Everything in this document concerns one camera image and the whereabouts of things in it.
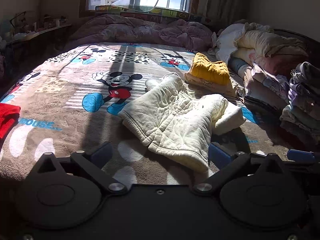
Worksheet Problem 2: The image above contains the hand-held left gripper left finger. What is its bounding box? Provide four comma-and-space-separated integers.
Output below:
24, 141, 128, 197

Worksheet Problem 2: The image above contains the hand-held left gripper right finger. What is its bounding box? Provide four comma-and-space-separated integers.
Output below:
191, 142, 296, 196

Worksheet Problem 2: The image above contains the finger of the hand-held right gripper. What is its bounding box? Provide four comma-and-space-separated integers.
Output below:
286, 149, 320, 166

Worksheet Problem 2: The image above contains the cream padded jacket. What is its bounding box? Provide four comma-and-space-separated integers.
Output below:
117, 72, 247, 173

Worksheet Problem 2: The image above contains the stack of folded clothes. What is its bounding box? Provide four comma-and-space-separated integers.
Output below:
244, 62, 320, 143

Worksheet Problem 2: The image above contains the cartoon printed blanket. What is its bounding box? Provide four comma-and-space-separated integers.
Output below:
0, 42, 308, 180

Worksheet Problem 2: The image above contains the yellow knit sweater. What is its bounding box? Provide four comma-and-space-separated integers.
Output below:
187, 52, 232, 87

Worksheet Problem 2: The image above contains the red garment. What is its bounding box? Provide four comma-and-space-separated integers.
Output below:
0, 102, 21, 139

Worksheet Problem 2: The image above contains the purple quilt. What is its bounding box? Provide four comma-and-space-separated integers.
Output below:
69, 14, 213, 48

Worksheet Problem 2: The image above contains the cluttered desk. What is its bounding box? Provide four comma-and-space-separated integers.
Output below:
0, 17, 73, 55

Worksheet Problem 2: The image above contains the colourful foam mat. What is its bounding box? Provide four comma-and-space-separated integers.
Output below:
94, 4, 207, 23

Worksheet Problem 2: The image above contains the desk lamp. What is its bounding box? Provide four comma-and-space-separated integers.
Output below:
9, 11, 27, 29

